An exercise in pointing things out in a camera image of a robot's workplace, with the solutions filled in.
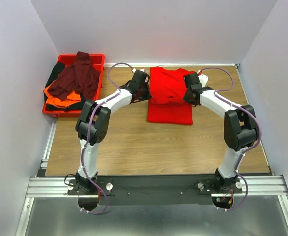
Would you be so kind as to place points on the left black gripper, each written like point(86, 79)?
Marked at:
point(147, 96)

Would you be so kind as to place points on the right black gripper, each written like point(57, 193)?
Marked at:
point(186, 98)

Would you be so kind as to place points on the bright red t shirt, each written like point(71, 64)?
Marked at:
point(167, 105)

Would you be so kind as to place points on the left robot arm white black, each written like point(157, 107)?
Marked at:
point(93, 123)

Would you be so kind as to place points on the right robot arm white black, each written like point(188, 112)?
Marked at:
point(241, 130)

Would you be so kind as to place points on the red plastic bin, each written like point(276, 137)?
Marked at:
point(97, 60)

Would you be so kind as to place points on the maroon t shirt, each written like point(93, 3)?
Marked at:
point(80, 76)

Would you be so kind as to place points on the orange t shirt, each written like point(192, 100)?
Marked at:
point(63, 103)

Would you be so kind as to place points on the black t shirt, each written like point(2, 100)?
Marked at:
point(58, 68)

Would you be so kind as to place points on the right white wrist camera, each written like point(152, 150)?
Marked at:
point(202, 78)

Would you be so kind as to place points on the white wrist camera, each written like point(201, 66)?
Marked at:
point(142, 70)
point(202, 78)

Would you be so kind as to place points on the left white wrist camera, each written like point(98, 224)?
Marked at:
point(142, 70)

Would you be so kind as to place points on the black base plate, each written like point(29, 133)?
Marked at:
point(154, 190)

